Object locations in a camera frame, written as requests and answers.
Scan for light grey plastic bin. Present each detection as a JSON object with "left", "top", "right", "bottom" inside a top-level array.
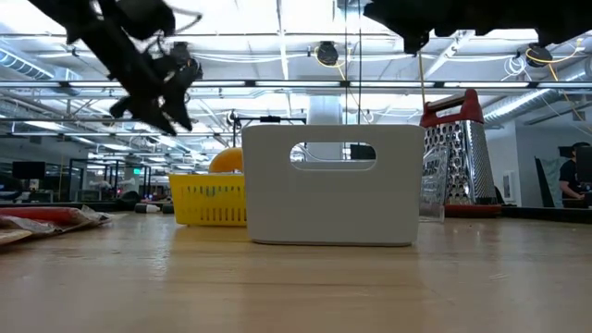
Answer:
[{"left": 240, "top": 123, "right": 426, "bottom": 247}]

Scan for overhead light bar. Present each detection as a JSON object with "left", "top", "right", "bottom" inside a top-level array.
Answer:
[{"left": 0, "top": 78, "right": 592, "bottom": 90}]

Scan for white building column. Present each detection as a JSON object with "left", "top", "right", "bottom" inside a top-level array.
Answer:
[{"left": 307, "top": 94, "right": 344, "bottom": 161}]

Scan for metal box grater red handle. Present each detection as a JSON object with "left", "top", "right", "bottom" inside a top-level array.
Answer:
[{"left": 419, "top": 88, "right": 504, "bottom": 219}]

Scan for orange frosted toy donut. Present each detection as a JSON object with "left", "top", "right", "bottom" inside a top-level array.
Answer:
[{"left": 208, "top": 146, "right": 245, "bottom": 176}]

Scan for yellow cable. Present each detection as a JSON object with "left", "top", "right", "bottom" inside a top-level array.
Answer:
[{"left": 417, "top": 50, "right": 426, "bottom": 115}]

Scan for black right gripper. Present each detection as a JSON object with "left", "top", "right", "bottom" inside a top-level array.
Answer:
[{"left": 362, "top": 0, "right": 464, "bottom": 56}]

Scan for grey leaning panel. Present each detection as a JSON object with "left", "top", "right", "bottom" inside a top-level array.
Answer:
[{"left": 534, "top": 155, "right": 558, "bottom": 209}]

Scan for red popcorn packet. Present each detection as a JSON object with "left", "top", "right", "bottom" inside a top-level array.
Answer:
[
  {"left": 0, "top": 215, "right": 64, "bottom": 235},
  {"left": 0, "top": 204, "right": 113, "bottom": 228}
]

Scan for silver ventilation duct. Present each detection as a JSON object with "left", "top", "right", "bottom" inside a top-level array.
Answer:
[
  {"left": 482, "top": 87, "right": 592, "bottom": 127},
  {"left": 0, "top": 47, "right": 82, "bottom": 83}
]

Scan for black camera stand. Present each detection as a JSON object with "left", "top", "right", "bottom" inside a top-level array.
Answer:
[{"left": 229, "top": 109, "right": 307, "bottom": 150}]

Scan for clear plastic container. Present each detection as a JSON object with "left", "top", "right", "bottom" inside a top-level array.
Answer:
[{"left": 418, "top": 144, "right": 450, "bottom": 224}]

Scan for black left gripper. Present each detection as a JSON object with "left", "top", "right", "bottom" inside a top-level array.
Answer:
[{"left": 108, "top": 54, "right": 205, "bottom": 136}]

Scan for framed wall picture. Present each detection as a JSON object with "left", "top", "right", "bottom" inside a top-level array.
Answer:
[{"left": 502, "top": 169, "right": 515, "bottom": 201}]

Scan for person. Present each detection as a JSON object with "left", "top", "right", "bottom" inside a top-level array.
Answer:
[{"left": 558, "top": 142, "right": 585, "bottom": 201}]

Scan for yellow plastic basket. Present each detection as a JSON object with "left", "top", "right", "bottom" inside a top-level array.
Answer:
[{"left": 166, "top": 172, "right": 248, "bottom": 228}]

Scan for black monitor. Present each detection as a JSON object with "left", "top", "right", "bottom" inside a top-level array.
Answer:
[
  {"left": 11, "top": 160, "right": 47, "bottom": 181},
  {"left": 574, "top": 143, "right": 592, "bottom": 184}
]

